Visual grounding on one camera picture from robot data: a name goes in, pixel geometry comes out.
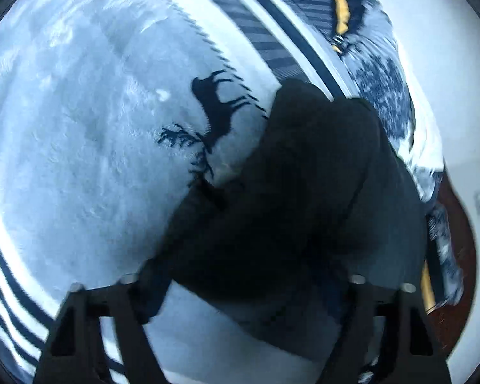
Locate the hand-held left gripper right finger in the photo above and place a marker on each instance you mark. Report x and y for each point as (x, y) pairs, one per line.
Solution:
(360, 300)

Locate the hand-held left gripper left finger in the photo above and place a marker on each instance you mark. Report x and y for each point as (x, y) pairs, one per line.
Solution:
(152, 292)

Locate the black down jacket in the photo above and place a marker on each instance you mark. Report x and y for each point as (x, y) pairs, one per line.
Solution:
(296, 208)

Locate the flat printed pillow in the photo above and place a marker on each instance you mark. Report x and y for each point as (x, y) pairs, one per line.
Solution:
(444, 248)

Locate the dark wooden headboard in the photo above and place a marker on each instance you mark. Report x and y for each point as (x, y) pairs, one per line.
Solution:
(466, 256)

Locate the blue deer-print bedsheet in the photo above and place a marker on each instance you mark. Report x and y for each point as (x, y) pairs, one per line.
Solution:
(84, 128)

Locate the blue tree-print quilt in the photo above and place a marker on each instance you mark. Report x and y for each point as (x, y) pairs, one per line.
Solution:
(376, 64)

